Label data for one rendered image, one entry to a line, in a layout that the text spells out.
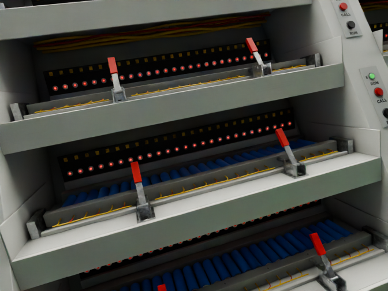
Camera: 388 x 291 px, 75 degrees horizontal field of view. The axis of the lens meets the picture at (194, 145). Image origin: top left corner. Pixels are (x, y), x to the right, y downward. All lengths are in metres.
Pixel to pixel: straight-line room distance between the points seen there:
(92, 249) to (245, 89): 0.35
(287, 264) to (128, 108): 0.38
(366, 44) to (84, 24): 0.54
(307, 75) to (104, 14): 0.38
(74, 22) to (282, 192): 0.45
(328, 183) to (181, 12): 0.40
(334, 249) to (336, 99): 0.30
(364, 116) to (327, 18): 0.21
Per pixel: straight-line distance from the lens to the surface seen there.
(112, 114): 0.42
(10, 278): 0.44
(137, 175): 0.41
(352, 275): 0.55
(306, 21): 0.67
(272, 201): 0.44
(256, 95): 0.47
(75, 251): 0.41
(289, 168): 0.47
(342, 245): 0.58
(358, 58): 0.61
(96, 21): 0.51
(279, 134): 0.48
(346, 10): 0.66
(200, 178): 0.46
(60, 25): 0.52
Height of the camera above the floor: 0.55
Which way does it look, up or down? 10 degrees up
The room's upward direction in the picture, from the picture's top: 15 degrees counter-clockwise
